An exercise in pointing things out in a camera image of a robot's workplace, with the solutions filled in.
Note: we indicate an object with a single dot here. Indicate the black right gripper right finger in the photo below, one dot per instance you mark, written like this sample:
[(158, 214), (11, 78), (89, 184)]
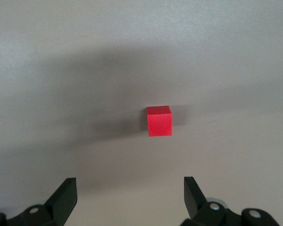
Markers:
[(195, 200)]

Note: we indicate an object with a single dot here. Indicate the red cube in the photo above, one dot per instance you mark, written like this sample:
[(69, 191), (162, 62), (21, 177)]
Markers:
[(160, 123)]

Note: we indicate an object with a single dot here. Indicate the brown table mat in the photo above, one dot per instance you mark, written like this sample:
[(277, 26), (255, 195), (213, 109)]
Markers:
[(132, 47)]

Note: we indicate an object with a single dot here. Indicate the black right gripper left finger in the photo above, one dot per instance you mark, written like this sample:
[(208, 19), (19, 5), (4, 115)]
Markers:
[(59, 204)]

